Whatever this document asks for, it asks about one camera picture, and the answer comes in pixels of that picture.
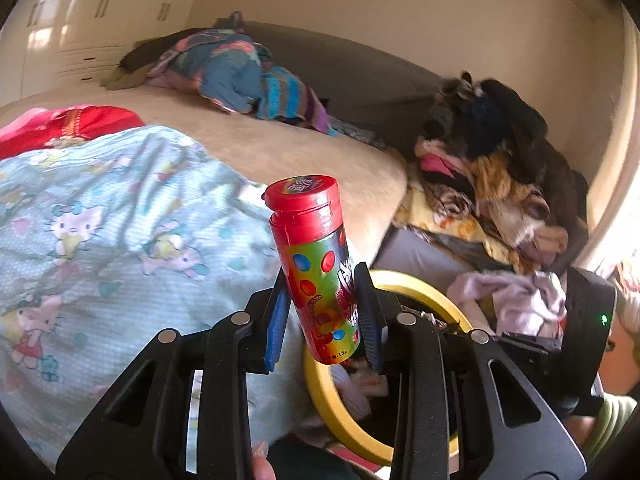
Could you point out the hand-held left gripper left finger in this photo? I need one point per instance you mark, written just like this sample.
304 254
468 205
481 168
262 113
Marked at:
277 320

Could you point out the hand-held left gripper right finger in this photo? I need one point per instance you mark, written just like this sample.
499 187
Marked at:
370 320

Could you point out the red white wrapper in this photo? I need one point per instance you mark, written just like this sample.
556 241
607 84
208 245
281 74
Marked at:
375 386

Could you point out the red candy tube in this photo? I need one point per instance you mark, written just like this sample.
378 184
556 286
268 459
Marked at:
315 260

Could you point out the yellow-rimmed black bin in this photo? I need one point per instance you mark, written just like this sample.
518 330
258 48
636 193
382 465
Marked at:
325 405

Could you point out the person's right forearm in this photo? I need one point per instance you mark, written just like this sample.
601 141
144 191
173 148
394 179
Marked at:
610 425

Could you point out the person's right hand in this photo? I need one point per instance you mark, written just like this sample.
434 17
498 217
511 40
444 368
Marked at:
625 350

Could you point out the person's left hand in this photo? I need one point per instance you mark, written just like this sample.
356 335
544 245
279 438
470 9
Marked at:
262 460

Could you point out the pale lilac cloth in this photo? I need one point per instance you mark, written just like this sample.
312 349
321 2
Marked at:
510 295

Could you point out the yellow cartoon blanket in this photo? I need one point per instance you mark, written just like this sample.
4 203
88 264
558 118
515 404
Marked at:
425 215

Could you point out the tiger-striped cloth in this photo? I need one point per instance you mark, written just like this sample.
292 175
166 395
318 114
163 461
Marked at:
452 205

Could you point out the dark teal cloth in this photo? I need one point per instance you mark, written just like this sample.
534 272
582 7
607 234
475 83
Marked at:
310 462

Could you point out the yellow knitted cloth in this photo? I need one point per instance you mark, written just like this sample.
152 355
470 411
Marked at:
505 180

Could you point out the beige bed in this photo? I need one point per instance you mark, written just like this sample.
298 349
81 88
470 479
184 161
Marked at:
300 160

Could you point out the light blue cat-printed blanket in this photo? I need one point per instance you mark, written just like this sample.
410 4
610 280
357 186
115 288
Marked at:
125 240

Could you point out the pink garment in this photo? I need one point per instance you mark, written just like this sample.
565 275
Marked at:
442 160

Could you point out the dark floral cloth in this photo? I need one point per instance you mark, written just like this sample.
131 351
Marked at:
357 132

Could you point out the black clothing pile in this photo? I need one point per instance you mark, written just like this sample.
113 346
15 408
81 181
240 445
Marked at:
510 120

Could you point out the striped blanket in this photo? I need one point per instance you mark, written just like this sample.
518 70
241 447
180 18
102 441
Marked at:
290 100

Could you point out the grey bed headboard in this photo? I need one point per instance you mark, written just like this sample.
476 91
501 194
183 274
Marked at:
360 75

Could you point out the blue floral quilt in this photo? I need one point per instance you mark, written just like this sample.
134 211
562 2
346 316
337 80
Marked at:
220 70

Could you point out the red blanket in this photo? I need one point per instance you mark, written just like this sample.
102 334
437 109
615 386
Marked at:
75 127

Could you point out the dark brown clothes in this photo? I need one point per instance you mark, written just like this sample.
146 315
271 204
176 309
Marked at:
140 62

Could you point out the cream glossy wardrobe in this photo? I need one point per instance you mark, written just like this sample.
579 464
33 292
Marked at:
75 20

